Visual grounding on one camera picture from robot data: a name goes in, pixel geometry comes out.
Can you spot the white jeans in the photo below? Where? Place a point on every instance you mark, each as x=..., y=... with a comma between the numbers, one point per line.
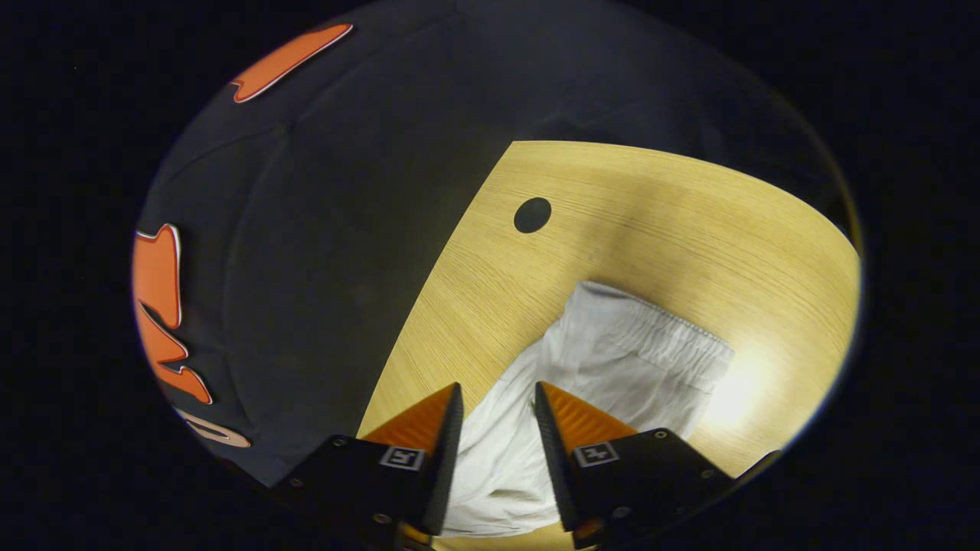
x=612, y=360

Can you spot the black backdrop cloth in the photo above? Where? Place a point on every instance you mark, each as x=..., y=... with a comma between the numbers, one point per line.
x=344, y=229

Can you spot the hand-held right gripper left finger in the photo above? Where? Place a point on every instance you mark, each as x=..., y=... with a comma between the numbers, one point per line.
x=446, y=467

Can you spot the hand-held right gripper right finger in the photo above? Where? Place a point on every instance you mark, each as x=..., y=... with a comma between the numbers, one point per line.
x=555, y=467

